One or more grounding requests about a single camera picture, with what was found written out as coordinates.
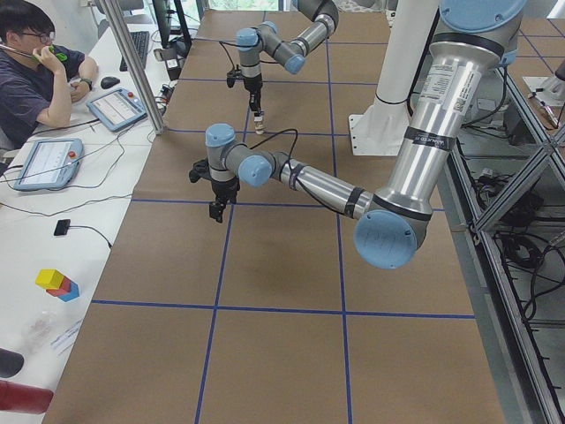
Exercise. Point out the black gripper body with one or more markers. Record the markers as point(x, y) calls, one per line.
point(223, 190)
point(253, 88)

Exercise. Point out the brass PPR valve with handle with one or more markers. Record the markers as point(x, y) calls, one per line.
point(259, 128)

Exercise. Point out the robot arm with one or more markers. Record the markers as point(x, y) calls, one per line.
point(437, 54)
point(252, 41)

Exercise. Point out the black computer keyboard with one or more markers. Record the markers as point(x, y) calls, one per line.
point(140, 42)

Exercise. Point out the far blue teach pendant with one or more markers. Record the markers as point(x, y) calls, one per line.
point(117, 109)

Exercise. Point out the blue teach pendant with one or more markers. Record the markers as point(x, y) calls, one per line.
point(51, 165)
point(117, 109)

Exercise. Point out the black computer mouse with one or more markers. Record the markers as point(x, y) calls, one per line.
point(109, 82)

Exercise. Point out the small black box device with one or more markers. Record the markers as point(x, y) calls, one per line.
point(62, 227)

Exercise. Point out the blue toy block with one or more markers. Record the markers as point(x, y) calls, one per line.
point(73, 295)

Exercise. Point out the near blue teach pendant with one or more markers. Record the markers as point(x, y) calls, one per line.
point(51, 165)

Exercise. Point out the red toy block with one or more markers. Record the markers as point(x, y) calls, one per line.
point(64, 288)

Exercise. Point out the yellow toy block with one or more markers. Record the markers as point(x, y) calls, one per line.
point(49, 279)

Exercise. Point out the seated person dark shirt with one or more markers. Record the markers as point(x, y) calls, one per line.
point(40, 81)

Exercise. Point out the black cylinder bottle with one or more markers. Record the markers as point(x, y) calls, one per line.
point(10, 363)

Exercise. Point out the red cylinder bottle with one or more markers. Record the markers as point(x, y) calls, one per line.
point(21, 398)

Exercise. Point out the aluminium frame post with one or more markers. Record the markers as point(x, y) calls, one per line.
point(114, 15)

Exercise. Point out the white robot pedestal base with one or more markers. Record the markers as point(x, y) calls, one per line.
point(380, 129)

